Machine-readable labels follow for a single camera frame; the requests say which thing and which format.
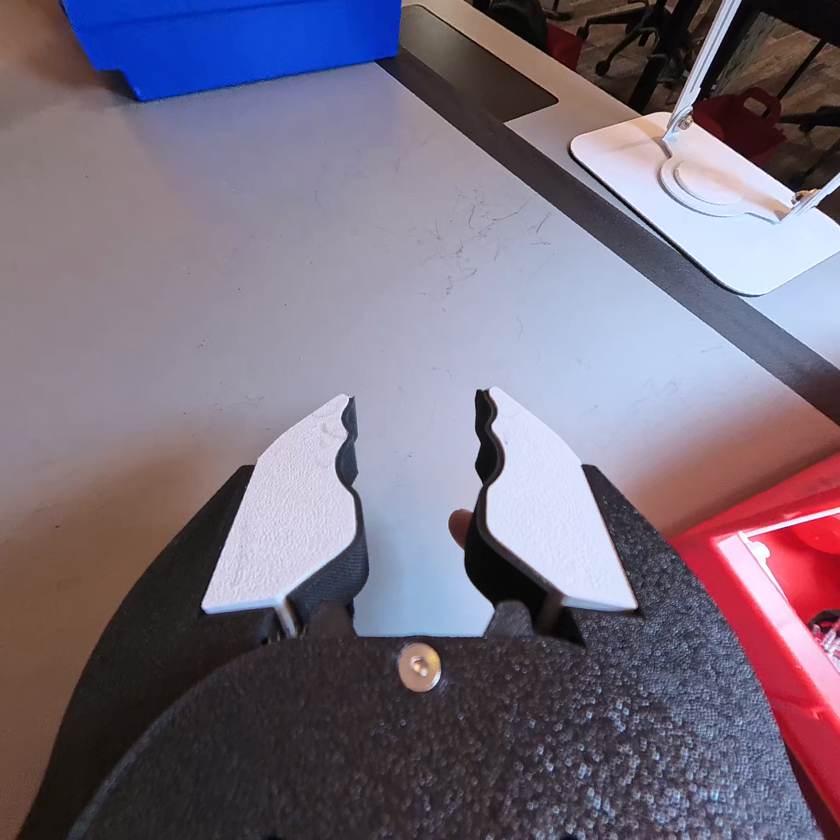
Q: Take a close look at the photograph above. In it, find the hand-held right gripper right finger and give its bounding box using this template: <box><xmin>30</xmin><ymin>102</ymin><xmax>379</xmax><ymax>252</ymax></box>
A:
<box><xmin>465</xmin><ymin>387</ymin><xmax>639</xmax><ymax>636</ymax></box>

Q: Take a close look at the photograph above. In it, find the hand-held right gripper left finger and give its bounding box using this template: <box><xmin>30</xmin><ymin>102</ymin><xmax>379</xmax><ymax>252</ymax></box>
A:
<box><xmin>200</xmin><ymin>394</ymin><xmax>370</xmax><ymax>639</ymax></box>

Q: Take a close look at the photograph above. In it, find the red storage bin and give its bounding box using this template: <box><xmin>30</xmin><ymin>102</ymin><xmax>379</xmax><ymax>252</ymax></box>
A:
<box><xmin>669</xmin><ymin>453</ymin><xmax>840</xmax><ymax>834</ymax></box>

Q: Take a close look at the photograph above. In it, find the blue storage bin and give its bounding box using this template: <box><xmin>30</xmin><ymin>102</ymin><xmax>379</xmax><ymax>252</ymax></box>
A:
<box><xmin>59</xmin><ymin>0</ymin><xmax>403</xmax><ymax>102</ymax></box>

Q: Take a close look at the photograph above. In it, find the white board stand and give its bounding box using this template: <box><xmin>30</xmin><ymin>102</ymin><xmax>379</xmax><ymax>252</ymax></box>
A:
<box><xmin>570</xmin><ymin>0</ymin><xmax>840</xmax><ymax>298</ymax></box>

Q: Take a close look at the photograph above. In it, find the red fabric tote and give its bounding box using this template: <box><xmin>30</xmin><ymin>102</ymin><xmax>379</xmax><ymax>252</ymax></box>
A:
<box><xmin>692</xmin><ymin>88</ymin><xmax>786</xmax><ymax>165</ymax></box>

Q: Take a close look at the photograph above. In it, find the red floor bag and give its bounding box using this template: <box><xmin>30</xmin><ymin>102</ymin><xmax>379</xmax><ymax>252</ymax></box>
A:
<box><xmin>472</xmin><ymin>0</ymin><xmax>585</xmax><ymax>70</ymax></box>

